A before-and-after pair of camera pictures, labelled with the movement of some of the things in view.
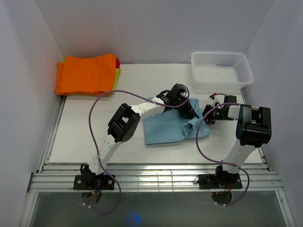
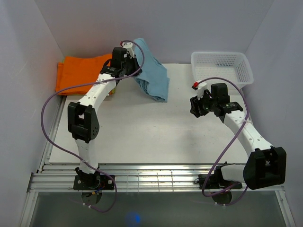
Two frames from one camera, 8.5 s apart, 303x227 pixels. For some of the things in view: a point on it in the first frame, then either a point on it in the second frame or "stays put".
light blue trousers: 169,126 to 154,77
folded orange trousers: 94,75 stays put
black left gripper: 189,112 to 135,62
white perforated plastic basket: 220,70 stays put
